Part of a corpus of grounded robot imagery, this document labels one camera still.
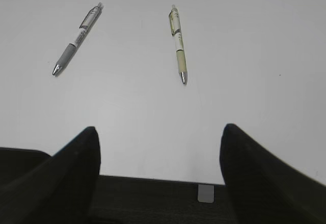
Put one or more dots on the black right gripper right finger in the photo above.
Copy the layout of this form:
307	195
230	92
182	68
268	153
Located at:
264	189

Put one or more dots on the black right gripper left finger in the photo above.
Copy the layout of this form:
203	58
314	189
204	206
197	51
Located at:
39	188

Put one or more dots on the grey grip ballpoint pen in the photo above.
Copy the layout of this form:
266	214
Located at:
73	46

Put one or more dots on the beige grip ballpoint pen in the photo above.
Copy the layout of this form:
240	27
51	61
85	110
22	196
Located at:
176	33

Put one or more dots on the grey tape tab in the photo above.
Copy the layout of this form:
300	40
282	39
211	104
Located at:
205	193

